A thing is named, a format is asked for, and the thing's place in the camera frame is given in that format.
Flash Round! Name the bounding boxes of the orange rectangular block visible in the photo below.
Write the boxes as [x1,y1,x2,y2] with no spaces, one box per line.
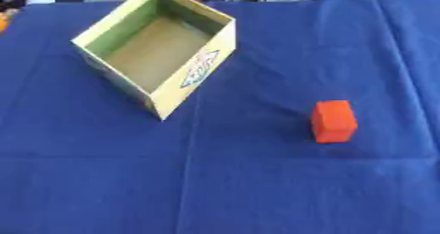
[309,99,359,145]

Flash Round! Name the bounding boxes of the small orange object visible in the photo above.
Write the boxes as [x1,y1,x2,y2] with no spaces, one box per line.
[0,11,14,34]

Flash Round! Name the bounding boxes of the tan cardboard box green inside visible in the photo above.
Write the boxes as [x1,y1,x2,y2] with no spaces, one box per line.
[70,0,240,121]

